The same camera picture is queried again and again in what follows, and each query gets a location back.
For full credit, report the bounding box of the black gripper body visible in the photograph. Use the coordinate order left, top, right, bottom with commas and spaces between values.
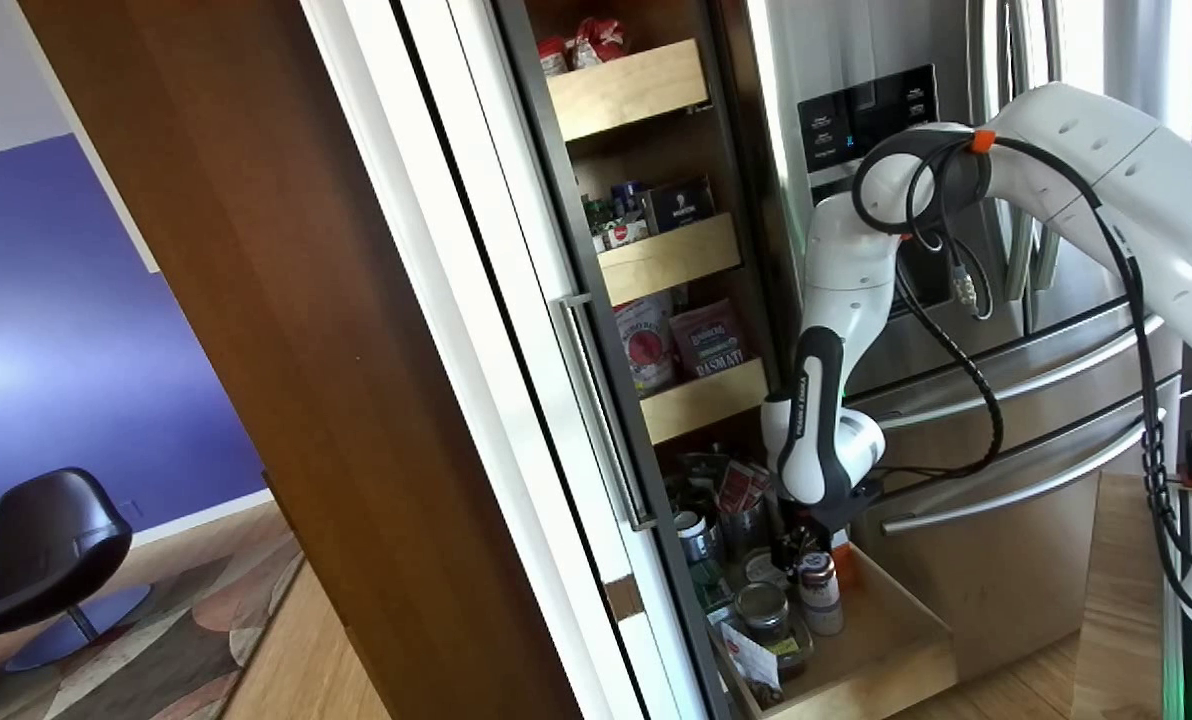
783, 482, 886, 546

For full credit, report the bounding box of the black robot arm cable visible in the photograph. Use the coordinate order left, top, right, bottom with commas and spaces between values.
848, 119, 1192, 630

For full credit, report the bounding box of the white printed paper packet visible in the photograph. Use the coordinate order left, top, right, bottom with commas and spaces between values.
719, 623, 789, 691

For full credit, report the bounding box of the cans and jars cluster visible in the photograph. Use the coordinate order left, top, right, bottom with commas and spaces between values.
719, 534, 964, 720

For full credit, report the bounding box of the wooden pull-out pantry drawer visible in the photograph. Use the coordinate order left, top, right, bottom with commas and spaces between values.
637, 356, 773, 447
595, 207, 749, 313
546, 36, 712, 149

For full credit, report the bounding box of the patterned brown area rug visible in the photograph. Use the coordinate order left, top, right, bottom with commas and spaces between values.
0, 534, 310, 720

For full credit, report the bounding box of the white printed food bag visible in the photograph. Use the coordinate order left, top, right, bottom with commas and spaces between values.
612, 291, 683, 401

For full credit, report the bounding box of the black swivel lounge chair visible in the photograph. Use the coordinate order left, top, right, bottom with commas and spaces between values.
0, 464, 152, 675

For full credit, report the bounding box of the tall jar with grey lid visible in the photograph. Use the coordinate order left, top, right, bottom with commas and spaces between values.
672, 509, 719, 572

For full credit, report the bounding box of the reddish food packet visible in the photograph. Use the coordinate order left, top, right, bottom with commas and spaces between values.
670, 296, 749, 378

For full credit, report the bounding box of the stainless steel refrigerator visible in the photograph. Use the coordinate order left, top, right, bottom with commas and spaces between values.
753, 0, 1192, 685

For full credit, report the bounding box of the fridge water ice dispenser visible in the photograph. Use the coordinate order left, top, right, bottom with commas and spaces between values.
797, 61, 949, 174

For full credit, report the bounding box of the vertical silver fridge door handle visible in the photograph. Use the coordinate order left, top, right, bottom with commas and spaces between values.
964, 0, 1020, 313
1011, 0, 1068, 313

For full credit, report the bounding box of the dark labelled box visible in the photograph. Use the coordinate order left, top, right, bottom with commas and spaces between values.
652, 174, 719, 230

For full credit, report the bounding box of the red white snack packet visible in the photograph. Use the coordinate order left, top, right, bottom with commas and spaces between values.
531, 30, 571, 77
563, 11, 637, 72

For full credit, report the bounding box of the silver ribbed door rail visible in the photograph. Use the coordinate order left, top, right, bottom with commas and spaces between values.
547, 287, 662, 534

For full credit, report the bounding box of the small white labelled packet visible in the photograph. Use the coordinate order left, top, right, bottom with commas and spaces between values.
580, 174, 662, 256

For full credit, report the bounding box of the wooden pantry cabinet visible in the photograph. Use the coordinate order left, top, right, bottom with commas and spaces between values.
489, 0, 813, 720

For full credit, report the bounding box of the tall pantry cabinet door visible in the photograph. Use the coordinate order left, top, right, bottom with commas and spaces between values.
13, 0, 710, 720

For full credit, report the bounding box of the red labelled can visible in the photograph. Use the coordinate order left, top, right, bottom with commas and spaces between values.
719, 454, 780, 534

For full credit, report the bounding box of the silver fridge drawer handle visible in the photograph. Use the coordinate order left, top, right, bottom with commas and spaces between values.
882, 420, 1162, 534
874, 313, 1168, 431

